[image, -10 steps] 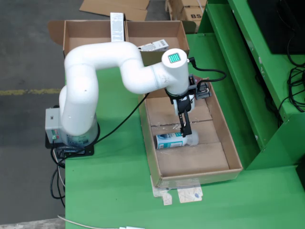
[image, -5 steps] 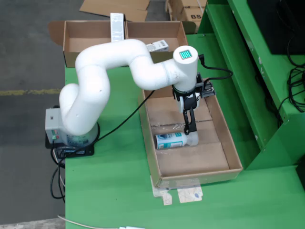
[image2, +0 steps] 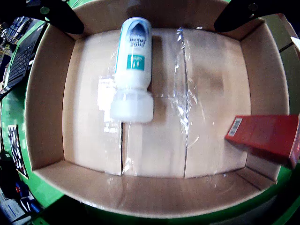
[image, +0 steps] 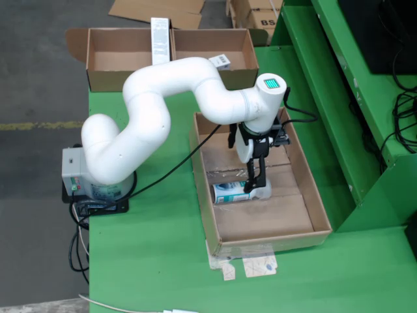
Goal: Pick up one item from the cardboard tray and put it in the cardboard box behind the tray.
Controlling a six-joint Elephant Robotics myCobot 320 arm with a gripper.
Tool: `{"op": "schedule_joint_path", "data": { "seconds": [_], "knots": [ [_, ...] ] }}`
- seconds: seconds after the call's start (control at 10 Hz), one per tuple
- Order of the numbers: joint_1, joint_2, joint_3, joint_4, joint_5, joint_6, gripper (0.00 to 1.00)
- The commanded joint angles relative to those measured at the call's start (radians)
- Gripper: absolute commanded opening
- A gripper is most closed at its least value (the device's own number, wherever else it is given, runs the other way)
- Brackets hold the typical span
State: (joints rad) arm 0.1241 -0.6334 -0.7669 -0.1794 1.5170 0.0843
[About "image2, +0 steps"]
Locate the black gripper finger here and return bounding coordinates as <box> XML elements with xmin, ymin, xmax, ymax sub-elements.
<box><xmin>25</xmin><ymin>0</ymin><xmax>85</xmax><ymax>35</ymax></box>
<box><xmin>213</xmin><ymin>0</ymin><xmax>284</xmax><ymax>33</ymax></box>

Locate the white bottle with teal label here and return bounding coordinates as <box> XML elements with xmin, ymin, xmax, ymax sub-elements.
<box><xmin>110</xmin><ymin>16</ymin><xmax>155</xmax><ymax>123</ymax></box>

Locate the red carton box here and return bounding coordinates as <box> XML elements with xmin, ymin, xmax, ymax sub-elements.
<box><xmin>224</xmin><ymin>114</ymin><xmax>300</xmax><ymax>169</ymax></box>

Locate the shallow cardboard tray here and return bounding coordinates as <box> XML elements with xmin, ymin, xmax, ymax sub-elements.
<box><xmin>24</xmin><ymin>0</ymin><xmax>291</xmax><ymax>220</ymax></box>

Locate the black keyboard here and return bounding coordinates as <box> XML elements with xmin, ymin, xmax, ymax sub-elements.
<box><xmin>6</xmin><ymin>22</ymin><xmax>47</xmax><ymax>89</ymax></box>

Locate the black white checkerboard marker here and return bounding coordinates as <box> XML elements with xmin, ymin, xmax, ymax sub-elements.
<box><xmin>8</xmin><ymin>124</ymin><xmax>30</xmax><ymax>179</ymax></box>

